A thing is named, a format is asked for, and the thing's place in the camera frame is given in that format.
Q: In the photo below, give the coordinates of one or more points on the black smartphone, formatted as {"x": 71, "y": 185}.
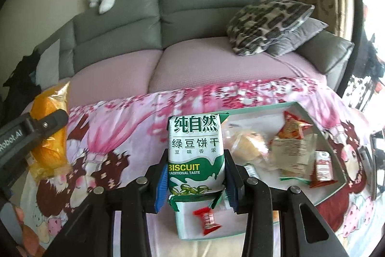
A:
{"x": 379, "y": 160}

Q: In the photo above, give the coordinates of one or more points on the green white biscuit packet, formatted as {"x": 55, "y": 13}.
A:
{"x": 195, "y": 154}

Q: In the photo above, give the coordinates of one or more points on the teal shallow tray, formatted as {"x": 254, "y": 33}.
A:
{"x": 300, "y": 193}

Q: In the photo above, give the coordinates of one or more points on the orange red snack packet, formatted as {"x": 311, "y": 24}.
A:
{"x": 290, "y": 129}

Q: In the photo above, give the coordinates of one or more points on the pink sofa cover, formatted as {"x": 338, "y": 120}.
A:
{"x": 186, "y": 64}

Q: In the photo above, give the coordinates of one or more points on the light grey cushion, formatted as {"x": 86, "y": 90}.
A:
{"x": 48, "y": 64}

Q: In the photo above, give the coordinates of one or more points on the clear bread packet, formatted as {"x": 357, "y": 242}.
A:
{"x": 249, "y": 145}

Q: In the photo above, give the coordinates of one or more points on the pink printed blanket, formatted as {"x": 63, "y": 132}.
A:
{"x": 120, "y": 124}

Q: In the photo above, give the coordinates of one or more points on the green beige snack packet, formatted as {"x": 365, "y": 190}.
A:
{"x": 293, "y": 154}

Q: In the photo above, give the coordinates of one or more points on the small silver snack packet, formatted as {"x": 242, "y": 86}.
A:
{"x": 251, "y": 171}

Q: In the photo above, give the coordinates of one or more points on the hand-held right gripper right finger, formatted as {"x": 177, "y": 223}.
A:
{"x": 233, "y": 190}

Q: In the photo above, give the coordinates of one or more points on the grey sofa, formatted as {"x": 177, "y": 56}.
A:
{"x": 120, "y": 25}

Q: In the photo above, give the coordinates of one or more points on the orange bread bag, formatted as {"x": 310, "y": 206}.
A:
{"x": 48, "y": 151}

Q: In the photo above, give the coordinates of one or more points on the black folding chair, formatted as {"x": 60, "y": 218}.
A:
{"x": 373, "y": 61}

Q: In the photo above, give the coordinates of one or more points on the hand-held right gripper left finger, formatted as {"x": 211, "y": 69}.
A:
{"x": 161, "y": 184}

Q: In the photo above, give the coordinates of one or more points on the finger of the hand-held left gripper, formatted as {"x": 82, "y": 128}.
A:
{"x": 48, "y": 123}

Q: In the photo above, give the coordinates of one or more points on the black beige patterned pillow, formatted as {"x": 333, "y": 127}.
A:
{"x": 264, "y": 22}

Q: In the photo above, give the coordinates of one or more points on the red biscuit packet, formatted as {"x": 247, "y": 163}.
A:
{"x": 323, "y": 168}

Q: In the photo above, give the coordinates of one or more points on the grey pillow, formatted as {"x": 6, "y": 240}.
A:
{"x": 297, "y": 37}

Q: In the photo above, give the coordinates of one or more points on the red wrapped candy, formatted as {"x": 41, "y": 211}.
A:
{"x": 207, "y": 218}

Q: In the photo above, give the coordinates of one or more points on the dark clothes pile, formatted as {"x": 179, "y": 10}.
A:
{"x": 18, "y": 85}

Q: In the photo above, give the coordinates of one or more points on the dark door frame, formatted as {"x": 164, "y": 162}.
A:
{"x": 355, "y": 34}

